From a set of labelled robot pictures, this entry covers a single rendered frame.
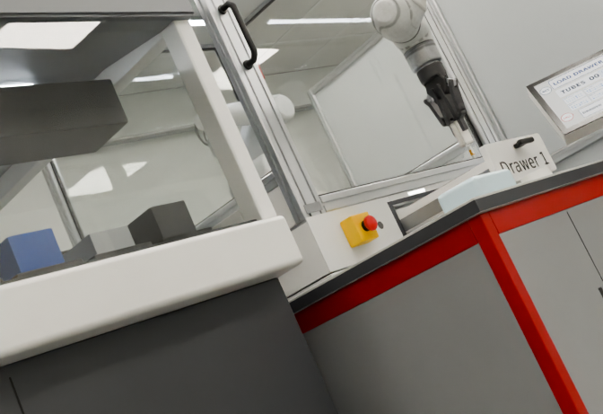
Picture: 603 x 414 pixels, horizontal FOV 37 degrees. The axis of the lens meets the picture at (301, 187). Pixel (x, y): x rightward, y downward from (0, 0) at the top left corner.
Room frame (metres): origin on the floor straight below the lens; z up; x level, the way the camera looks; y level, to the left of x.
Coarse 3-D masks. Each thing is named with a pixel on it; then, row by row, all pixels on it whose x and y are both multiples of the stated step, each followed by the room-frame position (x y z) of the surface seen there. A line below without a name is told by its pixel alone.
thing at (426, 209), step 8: (480, 168) 2.25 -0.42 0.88; (464, 176) 2.29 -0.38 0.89; (472, 176) 2.27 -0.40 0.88; (448, 184) 2.32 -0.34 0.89; (456, 184) 2.31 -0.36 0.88; (432, 192) 2.36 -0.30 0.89; (440, 192) 2.34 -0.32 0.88; (424, 200) 2.38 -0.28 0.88; (432, 200) 2.37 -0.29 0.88; (408, 208) 2.42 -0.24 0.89; (416, 208) 2.40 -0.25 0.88; (424, 208) 2.38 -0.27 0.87; (432, 208) 2.37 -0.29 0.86; (440, 208) 2.36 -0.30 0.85; (400, 216) 2.44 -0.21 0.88; (408, 216) 2.42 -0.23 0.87; (416, 216) 2.41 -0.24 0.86; (424, 216) 2.39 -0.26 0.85; (432, 216) 2.38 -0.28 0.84; (408, 224) 2.43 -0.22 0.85; (416, 224) 2.41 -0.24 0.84; (424, 224) 2.42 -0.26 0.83; (408, 232) 2.44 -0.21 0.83
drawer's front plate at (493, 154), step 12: (492, 144) 2.24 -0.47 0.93; (504, 144) 2.28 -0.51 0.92; (528, 144) 2.36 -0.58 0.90; (540, 144) 2.41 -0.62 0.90; (492, 156) 2.22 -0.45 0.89; (504, 156) 2.26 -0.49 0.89; (516, 156) 2.30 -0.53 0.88; (528, 156) 2.34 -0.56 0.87; (540, 156) 2.39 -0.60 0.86; (492, 168) 2.21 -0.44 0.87; (504, 168) 2.24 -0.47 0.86; (540, 168) 2.36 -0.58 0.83; (552, 168) 2.41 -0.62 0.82; (516, 180) 2.26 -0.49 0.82
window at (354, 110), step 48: (240, 0) 2.31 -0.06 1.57; (288, 0) 2.45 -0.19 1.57; (336, 0) 2.62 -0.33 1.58; (288, 48) 2.38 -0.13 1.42; (336, 48) 2.53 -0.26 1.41; (384, 48) 2.71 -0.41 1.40; (288, 96) 2.32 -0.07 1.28; (336, 96) 2.46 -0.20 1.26; (384, 96) 2.62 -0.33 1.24; (336, 144) 2.39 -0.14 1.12; (384, 144) 2.54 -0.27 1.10; (432, 144) 2.71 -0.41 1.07
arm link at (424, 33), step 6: (420, 24) 2.31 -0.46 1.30; (426, 24) 2.35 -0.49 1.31; (420, 30) 2.32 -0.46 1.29; (426, 30) 2.35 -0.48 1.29; (420, 36) 2.34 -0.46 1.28; (426, 36) 2.36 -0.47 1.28; (432, 36) 2.38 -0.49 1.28; (396, 42) 2.34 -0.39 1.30; (408, 42) 2.34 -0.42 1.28; (414, 42) 2.35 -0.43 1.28; (420, 42) 2.35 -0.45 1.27; (402, 48) 2.38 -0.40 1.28; (408, 48) 2.37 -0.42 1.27
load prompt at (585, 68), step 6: (594, 60) 3.13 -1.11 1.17; (600, 60) 3.11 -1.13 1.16; (582, 66) 3.13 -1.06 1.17; (588, 66) 3.12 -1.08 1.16; (594, 66) 3.11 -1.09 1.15; (600, 66) 3.10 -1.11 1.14; (570, 72) 3.13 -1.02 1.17; (576, 72) 3.12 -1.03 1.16; (582, 72) 3.11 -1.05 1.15; (588, 72) 3.10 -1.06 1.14; (558, 78) 3.14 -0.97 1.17; (564, 78) 3.12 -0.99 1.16; (570, 78) 3.11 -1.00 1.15; (576, 78) 3.10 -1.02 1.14; (552, 84) 3.13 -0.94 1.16; (558, 84) 3.12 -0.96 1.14
